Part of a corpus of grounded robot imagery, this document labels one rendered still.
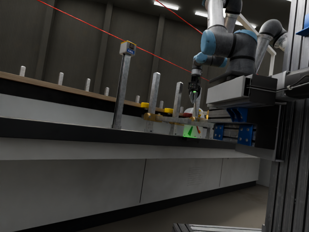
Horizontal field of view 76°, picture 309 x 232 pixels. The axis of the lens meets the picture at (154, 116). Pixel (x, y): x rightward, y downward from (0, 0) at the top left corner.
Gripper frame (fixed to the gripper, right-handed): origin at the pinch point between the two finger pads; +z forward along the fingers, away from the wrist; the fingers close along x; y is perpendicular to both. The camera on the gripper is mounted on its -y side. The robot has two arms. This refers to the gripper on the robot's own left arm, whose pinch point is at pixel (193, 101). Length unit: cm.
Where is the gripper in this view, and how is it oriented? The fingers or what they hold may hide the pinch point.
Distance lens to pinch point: 156.8
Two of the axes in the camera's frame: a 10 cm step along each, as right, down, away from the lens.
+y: -4.5, -1.1, -8.8
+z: -1.4, 9.9, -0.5
